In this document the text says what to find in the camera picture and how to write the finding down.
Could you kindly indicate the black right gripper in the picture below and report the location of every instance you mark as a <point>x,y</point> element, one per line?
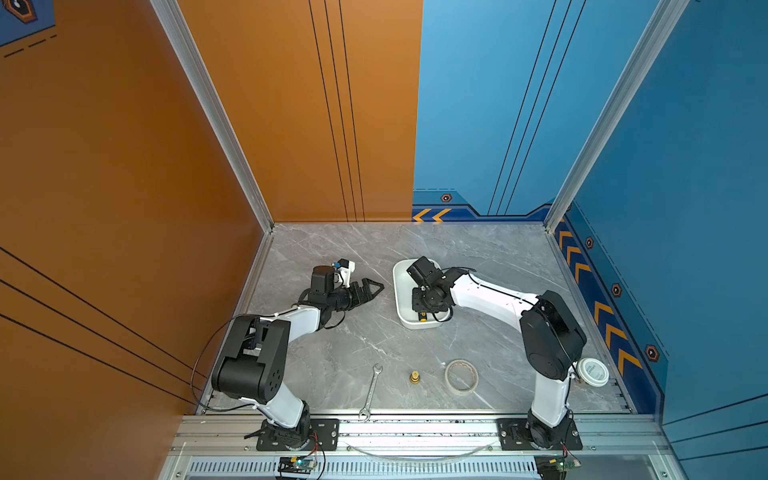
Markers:
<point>416,306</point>

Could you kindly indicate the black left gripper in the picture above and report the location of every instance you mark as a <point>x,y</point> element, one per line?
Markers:
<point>366,297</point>

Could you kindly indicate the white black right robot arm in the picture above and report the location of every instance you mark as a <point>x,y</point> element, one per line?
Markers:
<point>553,339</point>

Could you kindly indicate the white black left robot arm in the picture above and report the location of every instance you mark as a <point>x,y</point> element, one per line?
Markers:
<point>252,362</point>

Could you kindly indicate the white plastic bin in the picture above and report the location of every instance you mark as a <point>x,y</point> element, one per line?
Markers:
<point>403,287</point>

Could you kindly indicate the silver combination wrench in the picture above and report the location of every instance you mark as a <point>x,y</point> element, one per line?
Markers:
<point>364,413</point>

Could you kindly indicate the roll of clear tape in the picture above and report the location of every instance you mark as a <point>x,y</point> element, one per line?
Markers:
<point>461,377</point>

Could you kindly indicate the green circuit board left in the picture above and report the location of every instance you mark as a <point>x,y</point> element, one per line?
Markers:
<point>296,467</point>

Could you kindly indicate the green circuit board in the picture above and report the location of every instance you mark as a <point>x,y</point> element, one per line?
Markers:
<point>555,468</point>
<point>296,467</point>

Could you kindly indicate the green circuit board right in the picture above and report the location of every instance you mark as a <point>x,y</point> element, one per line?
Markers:
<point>555,468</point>

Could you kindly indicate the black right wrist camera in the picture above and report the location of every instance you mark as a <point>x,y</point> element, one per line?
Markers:
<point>424,272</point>

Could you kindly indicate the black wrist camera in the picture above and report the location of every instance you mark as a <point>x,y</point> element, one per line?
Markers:
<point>326,278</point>
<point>424,272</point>

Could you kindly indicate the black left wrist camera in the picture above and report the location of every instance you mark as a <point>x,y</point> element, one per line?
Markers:
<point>326,278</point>

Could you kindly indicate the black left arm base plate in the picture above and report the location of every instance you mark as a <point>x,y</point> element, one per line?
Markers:
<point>323,432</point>

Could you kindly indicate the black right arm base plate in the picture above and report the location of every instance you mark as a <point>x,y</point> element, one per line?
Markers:
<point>528,434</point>

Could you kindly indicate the aluminium front frame rail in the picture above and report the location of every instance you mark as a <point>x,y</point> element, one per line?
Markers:
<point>420,445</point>

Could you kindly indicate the aluminium corner post left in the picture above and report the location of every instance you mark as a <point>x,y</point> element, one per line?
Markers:
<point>176,29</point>

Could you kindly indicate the aluminium corner post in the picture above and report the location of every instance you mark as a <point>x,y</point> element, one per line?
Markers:
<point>176,29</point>
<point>652,40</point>

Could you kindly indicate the aluminium corner post right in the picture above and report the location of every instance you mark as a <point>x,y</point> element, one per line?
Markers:
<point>652,40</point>

